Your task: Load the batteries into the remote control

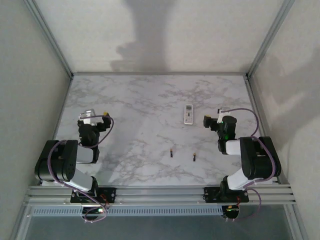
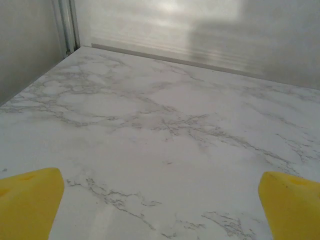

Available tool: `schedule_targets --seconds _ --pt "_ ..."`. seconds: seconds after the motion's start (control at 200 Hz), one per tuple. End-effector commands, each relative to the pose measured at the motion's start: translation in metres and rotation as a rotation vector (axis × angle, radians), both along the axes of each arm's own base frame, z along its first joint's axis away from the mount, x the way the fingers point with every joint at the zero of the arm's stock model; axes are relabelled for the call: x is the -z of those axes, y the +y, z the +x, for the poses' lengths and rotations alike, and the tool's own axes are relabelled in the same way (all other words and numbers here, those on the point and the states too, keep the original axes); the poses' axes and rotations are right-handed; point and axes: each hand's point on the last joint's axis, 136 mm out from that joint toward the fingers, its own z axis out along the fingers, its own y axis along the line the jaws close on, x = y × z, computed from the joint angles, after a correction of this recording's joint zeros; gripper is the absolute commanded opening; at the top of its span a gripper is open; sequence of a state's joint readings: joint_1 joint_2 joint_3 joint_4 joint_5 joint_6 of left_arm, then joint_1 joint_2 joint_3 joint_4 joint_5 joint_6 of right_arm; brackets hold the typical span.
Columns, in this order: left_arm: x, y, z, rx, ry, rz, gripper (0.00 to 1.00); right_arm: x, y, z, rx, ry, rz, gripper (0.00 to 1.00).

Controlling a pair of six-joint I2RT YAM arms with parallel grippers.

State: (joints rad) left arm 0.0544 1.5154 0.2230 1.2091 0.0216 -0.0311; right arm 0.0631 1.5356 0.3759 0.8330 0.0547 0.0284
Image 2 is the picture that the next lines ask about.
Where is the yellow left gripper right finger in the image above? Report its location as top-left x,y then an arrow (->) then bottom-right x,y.
258,171 -> 320,240

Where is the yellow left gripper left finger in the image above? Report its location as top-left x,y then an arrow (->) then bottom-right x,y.
0,167 -> 65,240

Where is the aluminium frame post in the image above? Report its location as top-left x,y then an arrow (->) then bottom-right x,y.
57,0 -> 81,55

